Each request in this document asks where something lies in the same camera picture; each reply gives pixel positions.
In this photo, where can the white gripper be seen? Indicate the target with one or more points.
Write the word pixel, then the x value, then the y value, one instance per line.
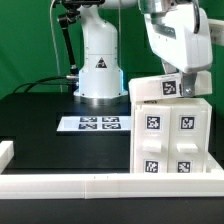
pixel 178 33

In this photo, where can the white small box part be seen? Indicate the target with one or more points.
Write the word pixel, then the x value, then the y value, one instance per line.
pixel 161 87

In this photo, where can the white cabinet body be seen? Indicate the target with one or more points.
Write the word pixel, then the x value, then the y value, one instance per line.
pixel 135 107

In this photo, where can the white small door part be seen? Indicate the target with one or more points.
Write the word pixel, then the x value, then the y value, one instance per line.
pixel 152 139

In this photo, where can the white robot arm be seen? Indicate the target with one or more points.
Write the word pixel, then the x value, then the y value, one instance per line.
pixel 101 79

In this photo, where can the white flat panel with tags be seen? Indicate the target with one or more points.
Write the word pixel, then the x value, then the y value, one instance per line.
pixel 94 123

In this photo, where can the white U-shaped fence frame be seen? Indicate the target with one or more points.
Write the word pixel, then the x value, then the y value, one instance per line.
pixel 91 186

